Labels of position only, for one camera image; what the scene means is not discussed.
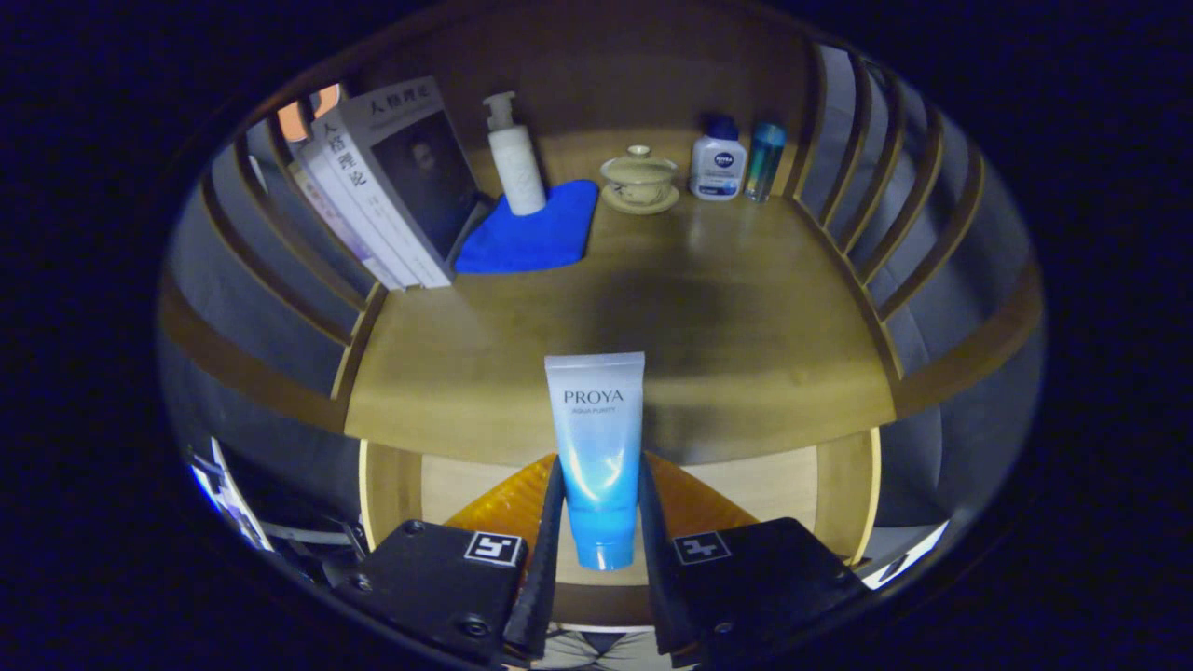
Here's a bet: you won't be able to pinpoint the wooden countertop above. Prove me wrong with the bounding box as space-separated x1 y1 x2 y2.
343 126 898 467

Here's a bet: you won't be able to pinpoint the person's grey trousers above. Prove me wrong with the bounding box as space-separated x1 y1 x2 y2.
533 626 672 671

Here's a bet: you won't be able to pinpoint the white lotion bottle blue cap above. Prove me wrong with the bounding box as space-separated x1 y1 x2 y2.
690 114 748 202

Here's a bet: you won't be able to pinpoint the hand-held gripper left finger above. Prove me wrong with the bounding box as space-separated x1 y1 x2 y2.
334 454 568 667

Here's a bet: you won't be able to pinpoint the plain white book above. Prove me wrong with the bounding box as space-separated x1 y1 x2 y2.
298 140 425 290

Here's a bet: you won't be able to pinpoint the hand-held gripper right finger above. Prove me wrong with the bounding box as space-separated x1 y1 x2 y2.
638 452 872 670

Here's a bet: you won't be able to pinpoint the white book with dark cover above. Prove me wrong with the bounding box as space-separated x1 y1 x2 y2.
312 76 486 290

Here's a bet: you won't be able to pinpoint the white device stand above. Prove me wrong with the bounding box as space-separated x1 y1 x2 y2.
186 438 271 551

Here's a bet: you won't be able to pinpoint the beige lidded teacup with saucer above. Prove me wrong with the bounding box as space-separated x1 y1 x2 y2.
599 144 681 216

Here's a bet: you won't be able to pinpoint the teal cylindrical bottle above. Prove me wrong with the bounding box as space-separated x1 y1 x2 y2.
745 121 787 204

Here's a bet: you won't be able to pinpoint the blue and white tube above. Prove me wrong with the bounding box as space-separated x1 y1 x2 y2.
544 351 646 571

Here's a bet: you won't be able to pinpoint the wooden cabinet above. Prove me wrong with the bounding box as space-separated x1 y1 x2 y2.
157 0 1045 635

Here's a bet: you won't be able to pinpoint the blue cloth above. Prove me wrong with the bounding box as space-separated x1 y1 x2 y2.
454 179 599 275

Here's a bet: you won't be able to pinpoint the white pump bottle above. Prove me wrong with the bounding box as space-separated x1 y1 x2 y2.
482 90 548 217

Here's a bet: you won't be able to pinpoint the pale purple book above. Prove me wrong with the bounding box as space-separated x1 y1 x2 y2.
289 158 404 292

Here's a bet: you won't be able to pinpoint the wooden drawer with black knob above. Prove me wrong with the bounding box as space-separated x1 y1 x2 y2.
359 427 882 627

